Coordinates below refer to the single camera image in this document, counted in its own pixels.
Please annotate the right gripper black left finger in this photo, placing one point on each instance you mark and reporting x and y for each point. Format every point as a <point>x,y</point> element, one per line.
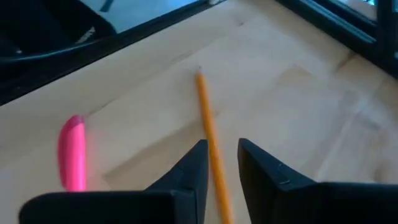
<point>180,199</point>

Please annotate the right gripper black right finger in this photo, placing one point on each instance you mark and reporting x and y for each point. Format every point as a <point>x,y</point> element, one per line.
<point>280,199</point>

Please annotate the orange pencil with eraser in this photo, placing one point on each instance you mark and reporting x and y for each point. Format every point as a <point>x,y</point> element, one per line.
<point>211,133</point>

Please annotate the pink highlighter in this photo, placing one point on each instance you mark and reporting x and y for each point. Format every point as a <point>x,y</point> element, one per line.
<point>72,152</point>

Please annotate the black aluminium table frame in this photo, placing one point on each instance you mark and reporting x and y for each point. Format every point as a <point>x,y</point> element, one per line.
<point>124,40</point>

